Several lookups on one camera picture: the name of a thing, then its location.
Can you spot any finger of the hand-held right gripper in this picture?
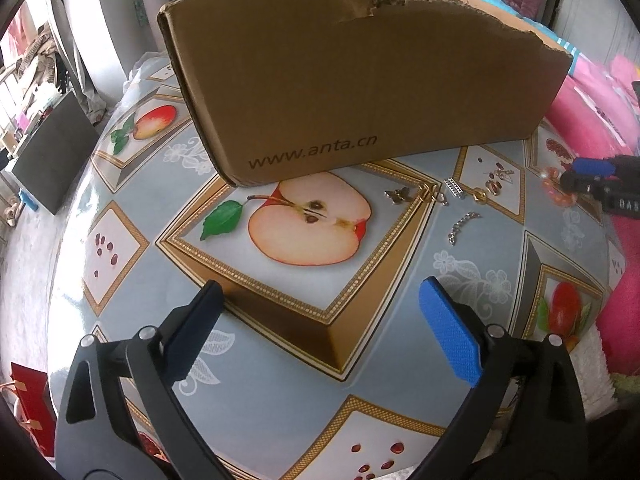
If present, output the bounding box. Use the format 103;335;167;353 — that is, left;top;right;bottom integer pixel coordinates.
560;172;608;196
572;157;618;177

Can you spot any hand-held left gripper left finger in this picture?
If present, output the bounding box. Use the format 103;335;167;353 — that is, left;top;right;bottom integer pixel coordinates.
54;280;236;480

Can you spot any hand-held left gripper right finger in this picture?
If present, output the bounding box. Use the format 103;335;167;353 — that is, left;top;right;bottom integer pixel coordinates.
415;276;588;480

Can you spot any pink bead bracelet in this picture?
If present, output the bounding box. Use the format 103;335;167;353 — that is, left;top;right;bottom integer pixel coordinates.
542;167;576;207

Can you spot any silver chain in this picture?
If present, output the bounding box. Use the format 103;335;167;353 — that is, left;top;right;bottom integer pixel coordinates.
447;212;483;246

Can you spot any brown cardboard box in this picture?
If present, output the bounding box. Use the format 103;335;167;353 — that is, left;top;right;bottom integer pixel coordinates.
157;0;573;188

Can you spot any pink blanket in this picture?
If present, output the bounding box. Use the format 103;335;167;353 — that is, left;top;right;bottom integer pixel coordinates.
542;52;640;376

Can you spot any fruit printed tablecloth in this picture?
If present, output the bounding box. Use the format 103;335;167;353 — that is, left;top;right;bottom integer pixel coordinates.
47;55;626;480

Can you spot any gold hoop earring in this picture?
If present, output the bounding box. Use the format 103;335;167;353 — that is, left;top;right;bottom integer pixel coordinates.
417;185;449;208

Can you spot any white fluffy cloth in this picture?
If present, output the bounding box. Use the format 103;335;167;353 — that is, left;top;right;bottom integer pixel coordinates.
570;332;618;418

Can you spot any red paper bag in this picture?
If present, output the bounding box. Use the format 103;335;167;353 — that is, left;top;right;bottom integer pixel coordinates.
10;362;58;458

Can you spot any dark grey cabinet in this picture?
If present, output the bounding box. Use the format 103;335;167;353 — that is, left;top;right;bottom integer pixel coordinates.
11;90;101;216

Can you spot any white plastic bag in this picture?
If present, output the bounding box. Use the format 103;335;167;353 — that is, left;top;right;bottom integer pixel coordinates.
122;52;173;96

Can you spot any metal railing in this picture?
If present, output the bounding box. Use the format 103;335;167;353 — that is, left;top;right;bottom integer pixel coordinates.
0;65;46;161

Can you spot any pile of clothes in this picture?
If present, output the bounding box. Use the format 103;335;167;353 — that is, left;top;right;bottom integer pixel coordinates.
5;30;66;106

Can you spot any grey curtain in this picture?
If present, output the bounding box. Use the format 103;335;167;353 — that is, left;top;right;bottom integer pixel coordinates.
50;0;108;123

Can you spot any white paper roll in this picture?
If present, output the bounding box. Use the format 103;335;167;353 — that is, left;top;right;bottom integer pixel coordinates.
140;0;173;26

